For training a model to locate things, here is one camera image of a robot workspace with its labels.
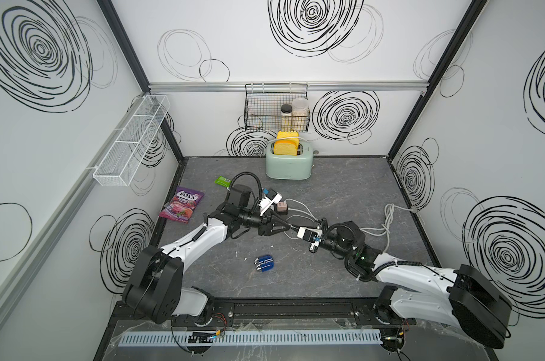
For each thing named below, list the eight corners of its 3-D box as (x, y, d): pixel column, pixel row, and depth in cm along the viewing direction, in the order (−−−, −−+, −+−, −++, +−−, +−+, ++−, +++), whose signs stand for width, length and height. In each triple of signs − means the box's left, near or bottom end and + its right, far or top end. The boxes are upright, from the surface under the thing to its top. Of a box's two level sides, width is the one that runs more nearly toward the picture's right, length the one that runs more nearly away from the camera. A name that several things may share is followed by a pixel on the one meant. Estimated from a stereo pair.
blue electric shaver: (258, 275, 84) (257, 272, 81) (254, 262, 87) (253, 258, 84) (275, 267, 86) (276, 264, 83) (271, 255, 89) (271, 252, 86)
